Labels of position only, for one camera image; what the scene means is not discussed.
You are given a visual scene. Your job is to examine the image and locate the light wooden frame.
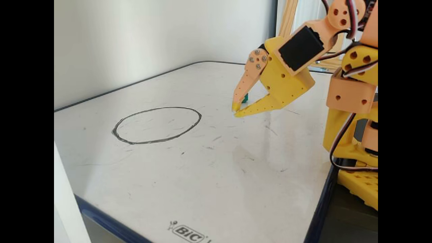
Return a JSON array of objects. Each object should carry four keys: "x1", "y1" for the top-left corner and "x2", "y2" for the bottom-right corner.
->
[{"x1": 276, "y1": 0, "x2": 345, "y2": 72}]

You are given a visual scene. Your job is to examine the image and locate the black white red servo cable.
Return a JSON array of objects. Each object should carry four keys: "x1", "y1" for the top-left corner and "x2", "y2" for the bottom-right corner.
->
[{"x1": 329, "y1": 113, "x2": 378, "y2": 171}]

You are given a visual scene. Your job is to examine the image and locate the yellow perforated robot base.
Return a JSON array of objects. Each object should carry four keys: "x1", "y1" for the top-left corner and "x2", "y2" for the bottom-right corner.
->
[{"x1": 337, "y1": 161, "x2": 378, "y2": 212}]

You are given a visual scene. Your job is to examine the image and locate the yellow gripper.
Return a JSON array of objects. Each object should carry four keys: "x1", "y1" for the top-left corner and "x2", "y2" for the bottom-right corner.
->
[{"x1": 232, "y1": 36, "x2": 316, "y2": 118}]

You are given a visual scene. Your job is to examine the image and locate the white BIC whiteboard blue frame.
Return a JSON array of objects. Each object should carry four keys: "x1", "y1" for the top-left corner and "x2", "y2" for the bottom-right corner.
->
[{"x1": 54, "y1": 61, "x2": 341, "y2": 243}]

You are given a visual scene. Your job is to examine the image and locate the white panel edge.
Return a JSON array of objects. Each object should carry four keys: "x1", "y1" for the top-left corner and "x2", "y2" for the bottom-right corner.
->
[{"x1": 54, "y1": 141, "x2": 92, "y2": 243}]

